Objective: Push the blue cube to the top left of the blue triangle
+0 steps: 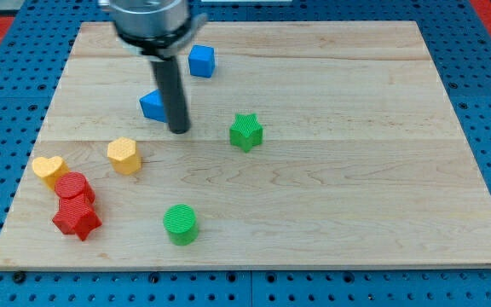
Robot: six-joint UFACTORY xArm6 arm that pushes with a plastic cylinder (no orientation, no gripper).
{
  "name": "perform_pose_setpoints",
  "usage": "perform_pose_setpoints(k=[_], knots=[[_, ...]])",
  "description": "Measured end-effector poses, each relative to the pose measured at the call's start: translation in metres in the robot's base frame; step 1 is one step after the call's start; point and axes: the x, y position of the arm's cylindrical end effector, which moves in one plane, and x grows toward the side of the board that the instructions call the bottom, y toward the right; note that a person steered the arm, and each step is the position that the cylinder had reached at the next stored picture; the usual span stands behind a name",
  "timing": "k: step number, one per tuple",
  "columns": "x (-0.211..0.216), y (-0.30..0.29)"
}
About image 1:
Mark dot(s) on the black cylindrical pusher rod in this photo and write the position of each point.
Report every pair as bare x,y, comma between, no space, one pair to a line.
168,78

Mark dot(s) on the blue cube block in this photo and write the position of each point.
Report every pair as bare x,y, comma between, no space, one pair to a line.
201,60

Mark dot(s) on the blue triangle block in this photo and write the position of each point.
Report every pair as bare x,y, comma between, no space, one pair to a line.
152,106

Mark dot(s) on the yellow hexagon block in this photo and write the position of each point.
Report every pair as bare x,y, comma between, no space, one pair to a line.
124,156

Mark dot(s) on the green star block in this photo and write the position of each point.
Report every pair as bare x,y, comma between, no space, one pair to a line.
245,132

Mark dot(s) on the green cylinder block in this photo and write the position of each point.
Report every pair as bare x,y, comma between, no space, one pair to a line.
181,224

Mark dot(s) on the red cylinder block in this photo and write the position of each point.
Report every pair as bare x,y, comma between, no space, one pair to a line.
73,184

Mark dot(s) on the yellow heart block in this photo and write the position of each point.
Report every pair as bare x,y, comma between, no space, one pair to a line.
49,170

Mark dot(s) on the wooden board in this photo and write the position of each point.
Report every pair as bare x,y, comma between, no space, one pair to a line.
363,164

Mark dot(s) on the red star block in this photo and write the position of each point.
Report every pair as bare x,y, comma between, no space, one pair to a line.
76,216

